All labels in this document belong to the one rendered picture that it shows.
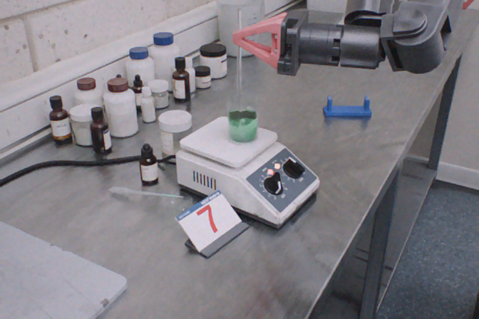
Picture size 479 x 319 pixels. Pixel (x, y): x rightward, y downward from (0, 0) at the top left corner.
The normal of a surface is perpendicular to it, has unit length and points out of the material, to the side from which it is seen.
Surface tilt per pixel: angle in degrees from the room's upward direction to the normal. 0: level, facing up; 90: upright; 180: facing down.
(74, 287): 0
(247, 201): 90
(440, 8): 41
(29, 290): 0
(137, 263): 0
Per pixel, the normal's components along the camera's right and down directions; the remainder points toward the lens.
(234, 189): -0.58, 0.39
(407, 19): -0.44, -0.43
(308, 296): 0.00, -0.88
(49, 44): 0.87, 0.23
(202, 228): 0.49, -0.47
